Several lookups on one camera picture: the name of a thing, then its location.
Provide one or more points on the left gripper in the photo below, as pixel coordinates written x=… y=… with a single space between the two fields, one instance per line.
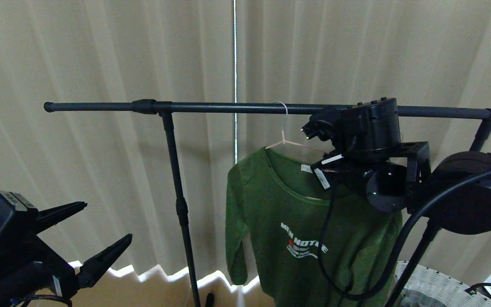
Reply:
x=11 y=264

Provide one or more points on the green long-sleeved shirt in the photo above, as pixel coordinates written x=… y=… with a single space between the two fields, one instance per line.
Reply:
x=271 y=204

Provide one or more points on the pink clothes hanger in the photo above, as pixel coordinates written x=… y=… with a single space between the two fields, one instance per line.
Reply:
x=283 y=140

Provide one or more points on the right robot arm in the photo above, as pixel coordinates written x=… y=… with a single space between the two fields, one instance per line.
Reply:
x=463 y=192

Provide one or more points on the black clothes rack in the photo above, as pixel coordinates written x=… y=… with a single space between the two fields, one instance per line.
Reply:
x=100 y=106

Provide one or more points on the white laundry basket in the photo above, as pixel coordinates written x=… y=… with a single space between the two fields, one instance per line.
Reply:
x=433 y=285

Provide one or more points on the beige curtain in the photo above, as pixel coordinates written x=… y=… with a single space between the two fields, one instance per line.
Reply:
x=79 y=51

